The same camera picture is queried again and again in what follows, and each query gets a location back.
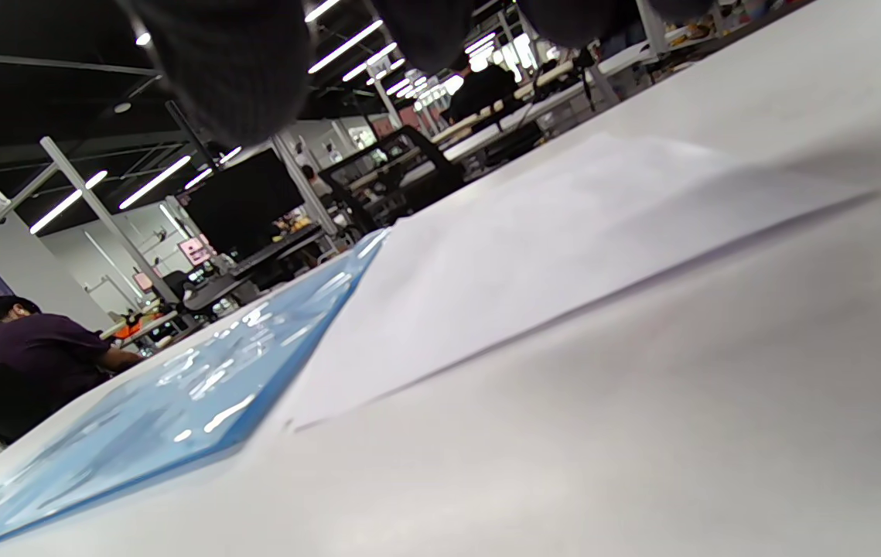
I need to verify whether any white metal post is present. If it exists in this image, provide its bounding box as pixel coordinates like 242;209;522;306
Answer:
39;136;182;306

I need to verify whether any person's right hand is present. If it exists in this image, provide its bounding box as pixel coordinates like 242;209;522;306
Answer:
123;0;719;148

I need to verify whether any large black screen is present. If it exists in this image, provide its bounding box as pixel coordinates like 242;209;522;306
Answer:
183;147;307;255

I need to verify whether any blue plastic snap folder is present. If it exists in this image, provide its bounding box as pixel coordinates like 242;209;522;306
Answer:
0;228;391;557

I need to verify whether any black mesh office chair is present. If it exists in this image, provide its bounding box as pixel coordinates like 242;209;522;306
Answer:
320;124;466;233

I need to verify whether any white paper sheet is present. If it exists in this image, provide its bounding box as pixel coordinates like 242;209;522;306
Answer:
285;132;881;430

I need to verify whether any row of ceiling light strips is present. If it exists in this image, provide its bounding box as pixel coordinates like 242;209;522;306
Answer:
29;0;503;235

